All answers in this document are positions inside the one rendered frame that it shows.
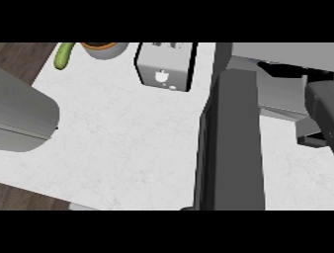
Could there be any grey microwave body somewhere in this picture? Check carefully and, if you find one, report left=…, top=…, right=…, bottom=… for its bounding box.
left=212, top=42, right=334, bottom=148

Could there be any grey pot with orange rim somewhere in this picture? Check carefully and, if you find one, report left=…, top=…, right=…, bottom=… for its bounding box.
left=78, top=42, right=130, bottom=61

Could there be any green cucumber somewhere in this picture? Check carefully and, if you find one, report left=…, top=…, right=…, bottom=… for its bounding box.
left=53, top=42, right=76, bottom=71

